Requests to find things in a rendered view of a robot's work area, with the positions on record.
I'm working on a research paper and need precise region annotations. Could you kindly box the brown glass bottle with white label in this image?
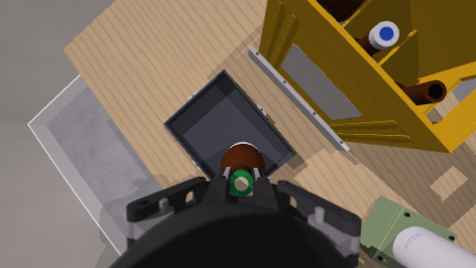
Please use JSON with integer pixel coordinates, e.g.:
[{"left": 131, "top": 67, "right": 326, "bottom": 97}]
[{"left": 220, "top": 141, "right": 266, "bottom": 197}]

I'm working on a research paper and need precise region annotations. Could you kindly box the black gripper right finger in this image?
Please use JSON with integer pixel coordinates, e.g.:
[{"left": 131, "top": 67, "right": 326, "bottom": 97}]
[{"left": 252, "top": 168, "right": 362, "bottom": 268}]

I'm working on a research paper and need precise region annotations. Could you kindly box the brown glass bottle with beige label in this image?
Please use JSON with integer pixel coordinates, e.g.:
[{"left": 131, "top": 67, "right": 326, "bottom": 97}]
[{"left": 353, "top": 21, "right": 400, "bottom": 57}]

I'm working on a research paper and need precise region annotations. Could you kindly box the white flat bar with screws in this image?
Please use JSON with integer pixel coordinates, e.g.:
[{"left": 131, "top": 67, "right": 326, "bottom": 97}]
[{"left": 248, "top": 46, "right": 349, "bottom": 152}]

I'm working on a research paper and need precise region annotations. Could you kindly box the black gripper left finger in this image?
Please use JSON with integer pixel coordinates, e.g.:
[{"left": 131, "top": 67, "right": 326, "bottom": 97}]
[{"left": 126, "top": 167, "right": 232, "bottom": 249}]

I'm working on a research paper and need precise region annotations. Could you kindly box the yellow crate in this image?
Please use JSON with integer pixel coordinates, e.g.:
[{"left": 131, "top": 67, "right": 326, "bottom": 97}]
[{"left": 259, "top": 0, "right": 476, "bottom": 153}]

